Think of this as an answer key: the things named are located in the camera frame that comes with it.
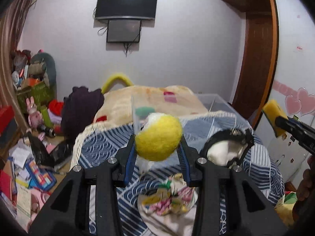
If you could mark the clear plastic storage box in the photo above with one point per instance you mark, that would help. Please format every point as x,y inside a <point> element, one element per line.
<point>188,106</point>

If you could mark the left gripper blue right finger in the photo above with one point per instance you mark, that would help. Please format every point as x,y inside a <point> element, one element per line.
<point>183,161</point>

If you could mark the dark purple clothing pile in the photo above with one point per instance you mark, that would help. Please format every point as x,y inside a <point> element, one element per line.
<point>79,110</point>

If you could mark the yellow sponge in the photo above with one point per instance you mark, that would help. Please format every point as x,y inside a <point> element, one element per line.
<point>275,116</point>

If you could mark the brown wooden door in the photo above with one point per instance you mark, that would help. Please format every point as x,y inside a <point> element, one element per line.
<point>259,56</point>

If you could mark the floral patterned cloth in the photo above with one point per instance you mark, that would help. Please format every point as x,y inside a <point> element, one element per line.
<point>173,196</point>

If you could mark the beige blanket on bed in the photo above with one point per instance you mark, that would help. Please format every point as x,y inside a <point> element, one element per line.
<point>119,104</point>

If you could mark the white cabinet with stickers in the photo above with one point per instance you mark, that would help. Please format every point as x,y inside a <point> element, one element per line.
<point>285,152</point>

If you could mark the pink rabbit plush toy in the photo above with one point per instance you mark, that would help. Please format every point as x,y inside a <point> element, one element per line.
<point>35,118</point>

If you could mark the black and white fabric pouch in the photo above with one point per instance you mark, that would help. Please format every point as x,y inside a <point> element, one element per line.
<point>228,147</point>

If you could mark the person's right hand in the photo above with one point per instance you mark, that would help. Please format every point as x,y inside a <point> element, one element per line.
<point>304,188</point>

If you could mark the wall mounted black television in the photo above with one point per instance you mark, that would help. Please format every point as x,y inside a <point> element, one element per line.
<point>126,9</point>

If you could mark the green cardboard box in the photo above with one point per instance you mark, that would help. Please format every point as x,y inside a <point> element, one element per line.
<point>41,93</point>

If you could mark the yellow plush arc toy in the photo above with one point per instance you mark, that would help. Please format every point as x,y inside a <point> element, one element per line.
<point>116,78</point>

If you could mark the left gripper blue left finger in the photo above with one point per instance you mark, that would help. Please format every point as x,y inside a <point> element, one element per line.
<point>131,159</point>

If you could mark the red box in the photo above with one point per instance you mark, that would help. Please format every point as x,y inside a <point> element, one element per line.
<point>6,115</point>

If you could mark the yellow felt ball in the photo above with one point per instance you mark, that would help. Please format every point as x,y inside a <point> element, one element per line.
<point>159,137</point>

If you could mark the small dark wall monitor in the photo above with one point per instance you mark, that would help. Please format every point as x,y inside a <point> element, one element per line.
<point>124,31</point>

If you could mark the green knitted cloth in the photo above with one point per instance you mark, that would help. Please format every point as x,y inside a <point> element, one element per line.
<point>143,112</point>

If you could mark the grey green plush dinosaur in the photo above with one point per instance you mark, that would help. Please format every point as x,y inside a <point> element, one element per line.
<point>43,66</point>

